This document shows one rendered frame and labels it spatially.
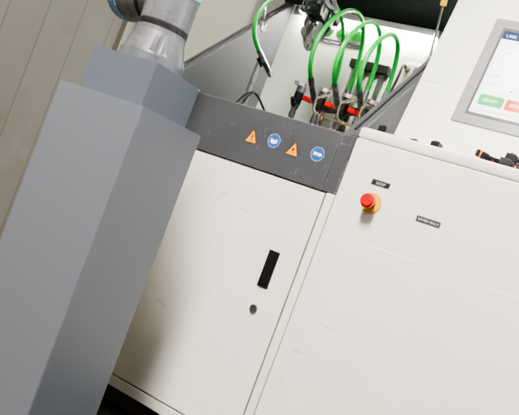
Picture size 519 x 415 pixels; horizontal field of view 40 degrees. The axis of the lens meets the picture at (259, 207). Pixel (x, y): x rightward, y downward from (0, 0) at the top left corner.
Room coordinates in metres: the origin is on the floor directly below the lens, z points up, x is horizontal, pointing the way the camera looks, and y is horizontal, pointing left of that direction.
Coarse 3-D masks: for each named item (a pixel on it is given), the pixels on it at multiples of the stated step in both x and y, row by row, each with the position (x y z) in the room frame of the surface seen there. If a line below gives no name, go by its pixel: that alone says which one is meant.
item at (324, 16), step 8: (304, 0) 2.11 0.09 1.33; (312, 0) 2.10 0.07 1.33; (320, 0) 2.09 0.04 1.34; (328, 0) 2.10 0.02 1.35; (304, 8) 2.11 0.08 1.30; (312, 8) 2.09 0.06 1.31; (320, 8) 2.09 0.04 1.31; (328, 8) 2.12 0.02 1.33; (312, 16) 2.15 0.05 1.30; (320, 16) 2.10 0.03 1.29; (328, 16) 2.13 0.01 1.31
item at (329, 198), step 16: (320, 224) 1.81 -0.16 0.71; (304, 256) 1.81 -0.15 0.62; (304, 272) 1.80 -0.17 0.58; (288, 304) 1.81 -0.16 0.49; (288, 320) 1.80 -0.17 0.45; (272, 352) 1.81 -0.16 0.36; (112, 384) 2.02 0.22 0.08; (128, 384) 1.99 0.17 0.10; (256, 384) 1.81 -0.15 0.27; (112, 400) 2.09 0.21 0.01; (128, 400) 2.07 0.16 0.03; (144, 400) 1.96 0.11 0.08; (256, 400) 1.80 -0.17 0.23
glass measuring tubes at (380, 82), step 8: (352, 64) 2.40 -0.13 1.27; (360, 64) 2.39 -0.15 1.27; (368, 64) 2.37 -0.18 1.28; (352, 72) 2.40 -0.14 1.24; (368, 72) 2.40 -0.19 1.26; (376, 72) 2.36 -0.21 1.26; (384, 72) 2.34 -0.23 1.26; (368, 80) 2.37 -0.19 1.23; (376, 80) 2.38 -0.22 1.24; (384, 80) 2.37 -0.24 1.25; (344, 88) 2.41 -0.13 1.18; (352, 88) 2.42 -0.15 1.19; (376, 88) 2.35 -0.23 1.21; (384, 88) 2.36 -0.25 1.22; (368, 96) 2.38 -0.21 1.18; (376, 96) 2.35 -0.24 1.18; (352, 104) 2.38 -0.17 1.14; (344, 120) 2.38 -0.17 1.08; (352, 120) 2.39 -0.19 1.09; (344, 128) 2.39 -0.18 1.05
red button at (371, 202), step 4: (364, 196) 1.72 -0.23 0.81; (368, 196) 1.72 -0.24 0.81; (372, 196) 1.72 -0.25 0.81; (376, 196) 1.75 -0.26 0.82; (360, 200) 1.73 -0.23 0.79; (364, 200) 1.72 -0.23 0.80; (368, 200) 1.71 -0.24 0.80; (372, 200) 1.71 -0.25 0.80; (376, 200) 1.74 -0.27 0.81; (380, 200) 1.74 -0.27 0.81; (364, 204) 1.72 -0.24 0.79; (368, 204) 1.71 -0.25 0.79; (372, 204) 1.71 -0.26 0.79; (376, 204) 1.74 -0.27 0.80; (380, 204) 1.74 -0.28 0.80; (364, 208) 1.76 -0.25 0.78; (368, 208) 1.75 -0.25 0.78; (372, 208) 1.75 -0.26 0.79; (376, 208) 1.74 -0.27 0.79; (368, 212) 1.75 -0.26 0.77; (372, 212) 1.74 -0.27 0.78
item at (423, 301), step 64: (512, 0) 2.03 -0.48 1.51; (448, 64) 2.03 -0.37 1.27; (448, 128) 1.95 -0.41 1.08; (384, 192) 1.74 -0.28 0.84; (448, 192) 1.67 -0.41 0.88; (512, 192) 1.60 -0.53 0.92; (320, 256) 1.79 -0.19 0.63; (384, 256) 1.71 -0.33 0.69; (448, 256) 1.64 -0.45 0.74; (512, 256) 1.58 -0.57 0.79; (320, 320) 1.76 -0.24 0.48; (384, 320) 1.69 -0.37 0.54; (448, 320) 1.62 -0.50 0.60; (512, 320) 1.55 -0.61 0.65; (320, 384) 1.73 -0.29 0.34; (384, 384) 1.66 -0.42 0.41; (448, 384) 1.59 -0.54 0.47; (512, 384) 1.53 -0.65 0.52
